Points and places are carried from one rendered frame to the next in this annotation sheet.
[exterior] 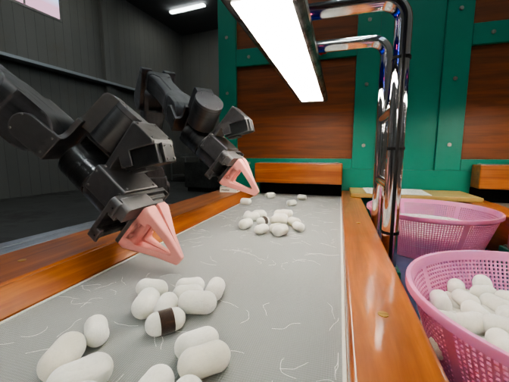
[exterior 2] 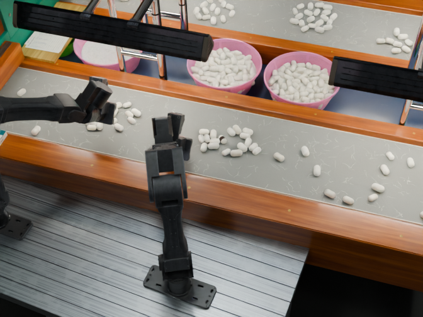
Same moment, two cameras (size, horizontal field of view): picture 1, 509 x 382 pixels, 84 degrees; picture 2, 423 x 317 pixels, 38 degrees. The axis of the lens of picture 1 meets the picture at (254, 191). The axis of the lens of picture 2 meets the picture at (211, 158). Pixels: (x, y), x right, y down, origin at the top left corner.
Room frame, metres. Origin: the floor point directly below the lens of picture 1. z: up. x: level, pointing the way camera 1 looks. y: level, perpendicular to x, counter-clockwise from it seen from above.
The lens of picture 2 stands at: (0.22, 1.39, 2.20)
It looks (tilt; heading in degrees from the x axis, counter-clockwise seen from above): 50 degrees down; 272
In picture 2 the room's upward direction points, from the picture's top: 2 degrees counter-clockwise
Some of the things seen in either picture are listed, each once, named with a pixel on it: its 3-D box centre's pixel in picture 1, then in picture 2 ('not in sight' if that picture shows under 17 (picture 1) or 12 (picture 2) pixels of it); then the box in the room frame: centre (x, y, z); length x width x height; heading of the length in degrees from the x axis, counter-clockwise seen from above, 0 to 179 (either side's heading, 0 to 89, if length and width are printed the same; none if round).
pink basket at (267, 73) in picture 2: not in sight; (301, 86); (-0.05, -0.19, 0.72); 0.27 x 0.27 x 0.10
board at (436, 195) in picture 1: (407, 194); (56, 31); (0.85, -0.46, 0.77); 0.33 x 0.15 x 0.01; 73
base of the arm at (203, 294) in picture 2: not in sight; (179, 280); (0.35, 0.56, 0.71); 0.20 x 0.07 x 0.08; 158
